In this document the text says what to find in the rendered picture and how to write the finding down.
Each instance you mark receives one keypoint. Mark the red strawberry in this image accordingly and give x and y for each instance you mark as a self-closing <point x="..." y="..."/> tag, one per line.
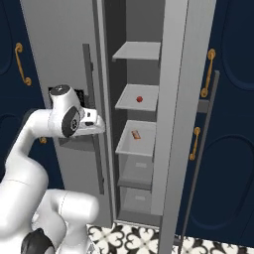
<point x="139" y="99"/>

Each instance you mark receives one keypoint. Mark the orange food packet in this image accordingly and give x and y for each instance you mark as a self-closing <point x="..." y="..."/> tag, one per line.
<point x="136" y="134"/>

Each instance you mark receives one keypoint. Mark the grey fridge shelf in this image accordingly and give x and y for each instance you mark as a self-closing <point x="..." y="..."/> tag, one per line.
<point x="145" y="94"/>
<point x="139" y="144"/>
<point x="137" y="50"/>

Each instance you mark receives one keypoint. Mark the navy cupboard door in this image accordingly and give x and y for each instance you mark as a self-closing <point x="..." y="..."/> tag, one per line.
<point x="10" y="92"/>
<point x="234" y="49"/>
<point x="225" y="185"/>
<point x="53" y="165"/>

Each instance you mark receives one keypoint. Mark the clear fridge drawer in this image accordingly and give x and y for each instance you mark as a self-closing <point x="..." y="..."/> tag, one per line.
<point x="135" y="170"/>
<point x="135" y="200"/>

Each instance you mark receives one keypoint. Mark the grey fridge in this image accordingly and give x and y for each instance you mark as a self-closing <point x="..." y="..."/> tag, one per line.
<point x="139" y="23"/>

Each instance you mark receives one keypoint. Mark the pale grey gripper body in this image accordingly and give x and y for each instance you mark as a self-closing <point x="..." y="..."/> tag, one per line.
<point x="95" y="128"/>

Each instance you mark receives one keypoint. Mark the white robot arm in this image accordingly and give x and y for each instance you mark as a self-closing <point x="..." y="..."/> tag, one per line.
<point x="23" y="185"/>

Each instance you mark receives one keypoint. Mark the plain grey fridge door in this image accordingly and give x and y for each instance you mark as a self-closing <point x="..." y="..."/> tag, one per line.
<point x="172" y="99"/>

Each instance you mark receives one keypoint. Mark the grey fridge door with dispenser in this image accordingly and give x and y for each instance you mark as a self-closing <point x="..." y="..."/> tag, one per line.
<point x="56" y="43"/>

